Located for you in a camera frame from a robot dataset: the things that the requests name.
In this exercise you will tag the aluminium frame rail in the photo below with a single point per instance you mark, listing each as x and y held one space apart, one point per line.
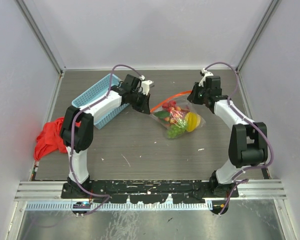
254 189

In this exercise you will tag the white slotted cable duct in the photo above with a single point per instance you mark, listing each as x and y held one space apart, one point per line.
83 206

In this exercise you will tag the clear orange zip top bag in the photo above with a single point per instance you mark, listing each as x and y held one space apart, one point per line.
181 99

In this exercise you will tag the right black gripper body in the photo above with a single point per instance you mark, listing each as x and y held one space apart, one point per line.
200 94

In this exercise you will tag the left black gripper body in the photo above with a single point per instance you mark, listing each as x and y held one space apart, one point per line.
138 101

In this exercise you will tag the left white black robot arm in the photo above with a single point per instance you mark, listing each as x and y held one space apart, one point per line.
77 131

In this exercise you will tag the yellow mango slice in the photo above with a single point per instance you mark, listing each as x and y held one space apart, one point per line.
193 120

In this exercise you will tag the green grape bunch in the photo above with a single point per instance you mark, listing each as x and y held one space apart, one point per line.
174 131

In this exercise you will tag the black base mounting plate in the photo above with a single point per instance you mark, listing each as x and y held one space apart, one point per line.
147 191

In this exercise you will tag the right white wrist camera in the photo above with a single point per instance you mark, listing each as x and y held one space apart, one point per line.
204 73

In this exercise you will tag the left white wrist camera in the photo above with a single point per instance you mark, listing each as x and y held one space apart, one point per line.
146 84

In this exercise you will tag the red crumpled cloth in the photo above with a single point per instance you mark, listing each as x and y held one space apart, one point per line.
49 139

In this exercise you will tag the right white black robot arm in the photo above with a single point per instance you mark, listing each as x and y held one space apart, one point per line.
248 147

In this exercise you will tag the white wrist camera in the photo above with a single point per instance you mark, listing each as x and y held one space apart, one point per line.
204 73
146 84

